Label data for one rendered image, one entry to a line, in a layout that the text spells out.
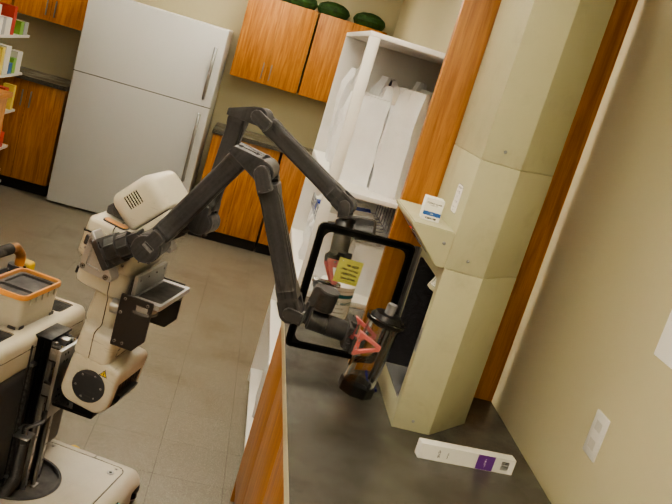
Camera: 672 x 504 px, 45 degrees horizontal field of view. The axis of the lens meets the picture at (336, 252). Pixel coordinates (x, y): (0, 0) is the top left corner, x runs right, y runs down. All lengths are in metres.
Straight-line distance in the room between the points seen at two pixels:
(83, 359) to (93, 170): 4.72
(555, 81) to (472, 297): 0.59
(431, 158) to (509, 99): 0.44
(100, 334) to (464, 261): 1.08
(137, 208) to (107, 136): 4.75
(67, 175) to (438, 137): 5.11
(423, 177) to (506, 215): 0.40
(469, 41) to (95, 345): 1.41
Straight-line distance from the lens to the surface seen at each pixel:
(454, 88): 2.46
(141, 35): 6.99
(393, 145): 3.37
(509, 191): 2.15
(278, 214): 2.10
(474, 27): 2.46
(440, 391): 2.28
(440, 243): 2.13
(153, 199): 2.35
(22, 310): 2.61
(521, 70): 2.12
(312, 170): 2.50
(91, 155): 7.15
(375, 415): 2.33
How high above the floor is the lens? 1.85
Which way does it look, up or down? 13 degrees down
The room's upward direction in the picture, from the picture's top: 17 degrees clockwise
